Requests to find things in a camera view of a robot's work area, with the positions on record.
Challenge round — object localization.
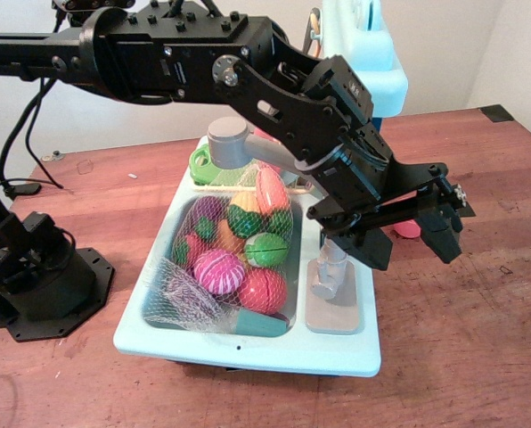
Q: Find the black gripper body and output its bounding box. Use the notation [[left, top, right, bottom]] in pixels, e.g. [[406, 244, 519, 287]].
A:
[[294, 120, 449, 232]]

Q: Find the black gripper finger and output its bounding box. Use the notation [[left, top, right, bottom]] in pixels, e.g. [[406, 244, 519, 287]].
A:
[[321, 214, 393, 271], [419, 177, 467, 265]]

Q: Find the grey faucet lever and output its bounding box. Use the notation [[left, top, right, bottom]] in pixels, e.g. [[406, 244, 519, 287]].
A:
[[312, 281, 338, 300]]

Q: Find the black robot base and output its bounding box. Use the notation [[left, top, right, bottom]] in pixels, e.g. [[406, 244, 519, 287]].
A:
[[0, 200, 115, 342]]

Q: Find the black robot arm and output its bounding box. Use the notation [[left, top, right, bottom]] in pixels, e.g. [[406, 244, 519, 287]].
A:
[[0, 1, 471, 270]]

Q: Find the black tape square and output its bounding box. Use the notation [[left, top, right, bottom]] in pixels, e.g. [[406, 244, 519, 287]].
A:
[[457, 204, 476, 218]]

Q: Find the pink toy cup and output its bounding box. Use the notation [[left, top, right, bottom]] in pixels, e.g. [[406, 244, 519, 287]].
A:
[[393, 219, 421, 239]]

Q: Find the grey toy faucet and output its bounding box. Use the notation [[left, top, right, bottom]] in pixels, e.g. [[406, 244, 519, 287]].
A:
[[207, 117, 362, 335]]

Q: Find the light blue toy sink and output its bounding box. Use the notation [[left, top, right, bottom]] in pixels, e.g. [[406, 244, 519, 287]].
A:
[[113, 174, 381, 377]]

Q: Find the black tape corner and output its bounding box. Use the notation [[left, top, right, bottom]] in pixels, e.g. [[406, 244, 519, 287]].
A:
[[479, 104, 515, 123]]

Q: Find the orange toy brush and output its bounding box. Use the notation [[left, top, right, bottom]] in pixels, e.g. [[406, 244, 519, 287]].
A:
[[302, 8, 322, 58]]

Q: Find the blue toy shelf tower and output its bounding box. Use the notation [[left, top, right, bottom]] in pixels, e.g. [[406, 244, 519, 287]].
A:
[[321, 0, 408, 126]]

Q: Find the teal toy cup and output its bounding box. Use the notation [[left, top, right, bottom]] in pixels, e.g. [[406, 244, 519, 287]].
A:
[[234, 309, 287, 338]]

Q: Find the mesh bag of toy food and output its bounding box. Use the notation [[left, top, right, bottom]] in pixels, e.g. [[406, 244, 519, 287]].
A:
[[143, 160, 293, 333]]

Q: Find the green toy pot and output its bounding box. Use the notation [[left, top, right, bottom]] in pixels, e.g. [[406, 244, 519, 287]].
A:
[[189, 144, 221, 185]]

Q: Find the black cable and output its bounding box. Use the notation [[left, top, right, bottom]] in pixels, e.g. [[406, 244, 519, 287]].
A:
[[0, 78, 64, 197]]

